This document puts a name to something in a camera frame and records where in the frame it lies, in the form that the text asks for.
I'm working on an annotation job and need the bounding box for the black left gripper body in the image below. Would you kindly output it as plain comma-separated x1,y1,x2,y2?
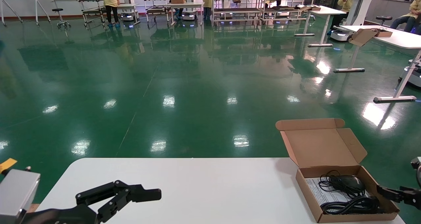
20,204,99,224

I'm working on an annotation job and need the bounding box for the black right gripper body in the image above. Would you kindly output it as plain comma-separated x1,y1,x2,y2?
404,187,421,210

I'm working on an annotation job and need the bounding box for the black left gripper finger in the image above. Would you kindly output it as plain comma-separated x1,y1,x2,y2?
76,181,161,223

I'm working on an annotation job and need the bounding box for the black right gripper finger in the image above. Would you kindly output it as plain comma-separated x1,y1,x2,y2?
377,186,404,203

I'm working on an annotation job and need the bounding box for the cardboard storage box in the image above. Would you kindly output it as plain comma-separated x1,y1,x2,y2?
276,118,400,223

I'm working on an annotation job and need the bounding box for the black computer mouse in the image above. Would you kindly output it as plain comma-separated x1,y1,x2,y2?
331,175,365,192

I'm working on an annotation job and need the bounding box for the white instruction sheet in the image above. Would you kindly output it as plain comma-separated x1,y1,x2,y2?
305,177,372,206

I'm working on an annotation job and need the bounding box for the white wheeled robot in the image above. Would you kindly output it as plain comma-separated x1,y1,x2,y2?
399,59,421,88
180,0,200,21
118,0,141,27
330,0,379,42

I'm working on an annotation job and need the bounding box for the white height-adjustable table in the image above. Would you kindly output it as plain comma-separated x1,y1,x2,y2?
166,2,205,26
333,25,421,103
294,5,347,48

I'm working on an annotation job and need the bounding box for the metal shelf cart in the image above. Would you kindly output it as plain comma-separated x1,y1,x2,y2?
144,0,172,24
78,0,103,28

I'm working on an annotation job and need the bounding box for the grey counter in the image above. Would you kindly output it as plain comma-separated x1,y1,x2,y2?
364,0,407,22

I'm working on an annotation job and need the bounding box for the white shelf rack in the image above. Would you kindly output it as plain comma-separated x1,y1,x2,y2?
212,0,265,23
263,0,317,21

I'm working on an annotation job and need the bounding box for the black coiled cable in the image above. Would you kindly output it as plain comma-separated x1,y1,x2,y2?
318,171,384,215

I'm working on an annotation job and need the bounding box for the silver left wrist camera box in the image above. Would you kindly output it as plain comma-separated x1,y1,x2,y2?
0,166,41,224

